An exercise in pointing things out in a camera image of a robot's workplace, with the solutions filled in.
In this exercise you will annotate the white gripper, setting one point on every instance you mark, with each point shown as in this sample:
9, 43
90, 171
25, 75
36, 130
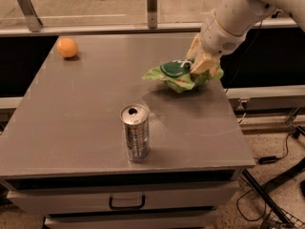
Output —
216, 39

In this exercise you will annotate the green rice chip bag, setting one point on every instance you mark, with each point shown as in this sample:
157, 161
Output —
177, 75

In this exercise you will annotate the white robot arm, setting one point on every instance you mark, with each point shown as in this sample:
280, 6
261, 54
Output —
225, 28

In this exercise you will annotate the silver redbull can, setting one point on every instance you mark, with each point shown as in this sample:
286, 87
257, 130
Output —
135, 124

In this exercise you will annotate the orange fruit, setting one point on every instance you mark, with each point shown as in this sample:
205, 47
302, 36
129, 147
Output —
67, 47

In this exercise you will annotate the black stand leg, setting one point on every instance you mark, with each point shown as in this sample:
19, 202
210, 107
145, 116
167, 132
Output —
263, 191

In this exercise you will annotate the grey drawer cabinet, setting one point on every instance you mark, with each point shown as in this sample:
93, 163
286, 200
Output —
63, 153

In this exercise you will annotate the middle metal bracket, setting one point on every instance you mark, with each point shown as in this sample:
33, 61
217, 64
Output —
152, 13

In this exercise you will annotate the metal bracket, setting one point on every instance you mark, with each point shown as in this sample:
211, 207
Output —
33, 22
152, 13

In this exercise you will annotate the black drawer handle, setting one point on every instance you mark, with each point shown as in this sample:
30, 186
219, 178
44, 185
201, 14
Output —
124, 204

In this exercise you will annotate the left metal bracket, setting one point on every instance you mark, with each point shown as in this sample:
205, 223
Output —
33, 22

